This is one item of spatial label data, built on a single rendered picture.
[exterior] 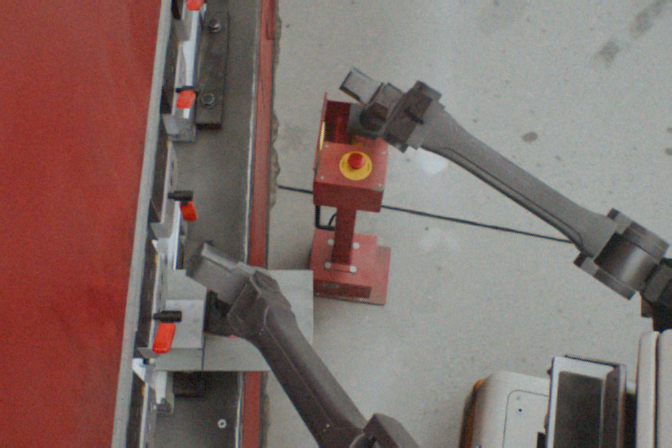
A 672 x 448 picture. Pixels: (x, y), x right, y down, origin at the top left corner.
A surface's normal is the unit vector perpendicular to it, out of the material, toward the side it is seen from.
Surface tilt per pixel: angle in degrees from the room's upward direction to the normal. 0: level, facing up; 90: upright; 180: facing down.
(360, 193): 90
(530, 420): 0
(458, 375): 0
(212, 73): 0
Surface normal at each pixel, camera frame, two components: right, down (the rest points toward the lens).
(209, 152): 0.04, -0.41
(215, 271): 0.13, 0.23
